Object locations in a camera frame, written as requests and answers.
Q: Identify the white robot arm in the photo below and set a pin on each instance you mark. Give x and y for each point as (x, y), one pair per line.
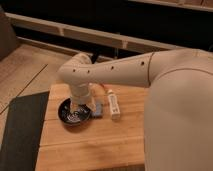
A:
(178, 112)

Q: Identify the dark couch corner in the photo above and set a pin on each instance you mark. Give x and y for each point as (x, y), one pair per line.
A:
(8, 39)

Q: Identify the dark grey mat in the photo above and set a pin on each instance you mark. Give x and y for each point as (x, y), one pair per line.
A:
(22, 133)

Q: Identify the white shelf rail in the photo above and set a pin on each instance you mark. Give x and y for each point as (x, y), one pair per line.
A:
(89, 35)

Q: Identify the blue sponge block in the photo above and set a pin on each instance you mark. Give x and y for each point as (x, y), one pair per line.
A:
(98, 112)

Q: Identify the black ceramic bowl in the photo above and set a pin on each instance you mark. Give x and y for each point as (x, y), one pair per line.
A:
(73, 118)

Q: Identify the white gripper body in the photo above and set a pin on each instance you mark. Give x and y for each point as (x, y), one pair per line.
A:
(80, 95)

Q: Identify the orange red pen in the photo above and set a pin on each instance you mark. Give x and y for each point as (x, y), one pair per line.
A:
(103, 86)

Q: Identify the white tube with label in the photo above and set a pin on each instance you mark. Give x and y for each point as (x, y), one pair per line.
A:
(113, 105)

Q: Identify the wooden bamboo board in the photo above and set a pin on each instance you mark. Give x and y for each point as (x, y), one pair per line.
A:
(98, 144)

